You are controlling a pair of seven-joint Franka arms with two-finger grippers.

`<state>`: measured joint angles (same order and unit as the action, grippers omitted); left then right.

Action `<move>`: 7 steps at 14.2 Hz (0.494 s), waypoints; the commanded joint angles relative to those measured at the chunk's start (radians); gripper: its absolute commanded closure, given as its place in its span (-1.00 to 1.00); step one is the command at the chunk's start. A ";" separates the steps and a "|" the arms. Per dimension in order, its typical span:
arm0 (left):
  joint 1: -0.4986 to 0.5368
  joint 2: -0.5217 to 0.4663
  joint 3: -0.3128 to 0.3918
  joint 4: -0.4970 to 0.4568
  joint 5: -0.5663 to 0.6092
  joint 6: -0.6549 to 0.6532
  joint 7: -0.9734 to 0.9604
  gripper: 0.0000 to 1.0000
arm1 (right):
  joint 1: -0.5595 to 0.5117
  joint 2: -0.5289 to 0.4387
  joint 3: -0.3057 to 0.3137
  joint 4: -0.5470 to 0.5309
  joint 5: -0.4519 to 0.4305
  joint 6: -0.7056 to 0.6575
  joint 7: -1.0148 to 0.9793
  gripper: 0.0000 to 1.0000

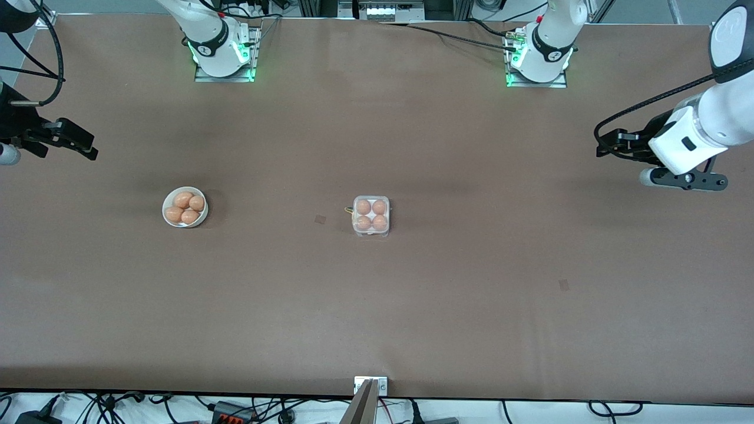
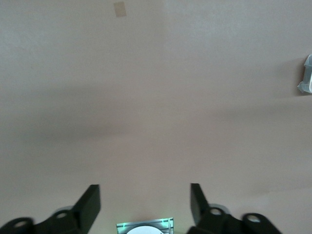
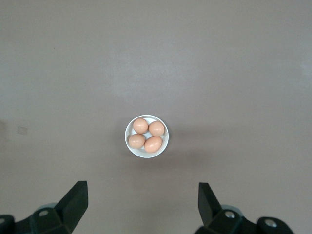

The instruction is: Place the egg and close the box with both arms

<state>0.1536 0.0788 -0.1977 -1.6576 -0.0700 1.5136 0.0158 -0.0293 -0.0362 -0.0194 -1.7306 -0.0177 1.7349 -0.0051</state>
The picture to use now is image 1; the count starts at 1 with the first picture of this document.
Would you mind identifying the white ceramic bowl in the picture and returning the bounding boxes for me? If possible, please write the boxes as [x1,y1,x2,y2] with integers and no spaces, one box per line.
[162,186,209,228]

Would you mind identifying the long black table cable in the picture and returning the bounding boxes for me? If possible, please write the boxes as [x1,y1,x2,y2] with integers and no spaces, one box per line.
[380,21,522,52]

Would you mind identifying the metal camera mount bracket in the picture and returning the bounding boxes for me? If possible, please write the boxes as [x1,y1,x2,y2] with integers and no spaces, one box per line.
[354,376,389,396]

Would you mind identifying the clear plastic egg carton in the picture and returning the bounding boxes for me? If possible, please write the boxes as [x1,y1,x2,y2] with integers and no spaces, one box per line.
[352,195,391,238]

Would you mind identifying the black power strip red switches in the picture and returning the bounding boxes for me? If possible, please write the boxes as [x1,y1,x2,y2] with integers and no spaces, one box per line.
[212,400,255,424]

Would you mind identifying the white power strip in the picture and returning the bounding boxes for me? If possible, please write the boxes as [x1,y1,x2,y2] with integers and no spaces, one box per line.
[358,0,408,22]

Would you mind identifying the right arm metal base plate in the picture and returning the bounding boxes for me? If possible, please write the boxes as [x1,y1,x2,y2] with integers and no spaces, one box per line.
[194,24,259,83]

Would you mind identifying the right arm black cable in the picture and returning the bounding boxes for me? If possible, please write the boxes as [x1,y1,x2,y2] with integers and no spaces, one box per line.
[0,0,65,107]

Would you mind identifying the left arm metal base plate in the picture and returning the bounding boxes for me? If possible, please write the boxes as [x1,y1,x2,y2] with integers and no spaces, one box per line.
[505,29,568,89]

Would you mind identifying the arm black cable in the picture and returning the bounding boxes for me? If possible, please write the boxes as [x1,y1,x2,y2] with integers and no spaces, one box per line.
[0,0,65,107]
[594,74,716,148]

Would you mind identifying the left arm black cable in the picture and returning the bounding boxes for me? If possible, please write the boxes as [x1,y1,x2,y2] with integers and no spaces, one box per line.
[594,74,716,148]

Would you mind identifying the grey camera mount beam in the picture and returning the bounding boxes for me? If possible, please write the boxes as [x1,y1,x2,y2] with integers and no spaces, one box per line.
[340,379,379,424]

